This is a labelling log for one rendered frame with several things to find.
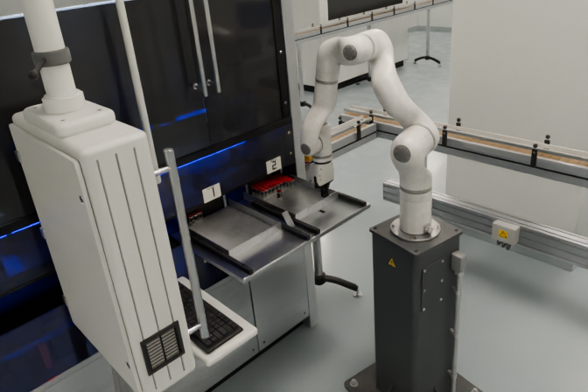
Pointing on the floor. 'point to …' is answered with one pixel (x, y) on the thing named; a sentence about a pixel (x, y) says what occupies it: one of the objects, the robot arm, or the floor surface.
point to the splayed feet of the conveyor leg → (339, 283)
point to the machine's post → (295, 114)
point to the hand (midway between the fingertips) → (324, 192)
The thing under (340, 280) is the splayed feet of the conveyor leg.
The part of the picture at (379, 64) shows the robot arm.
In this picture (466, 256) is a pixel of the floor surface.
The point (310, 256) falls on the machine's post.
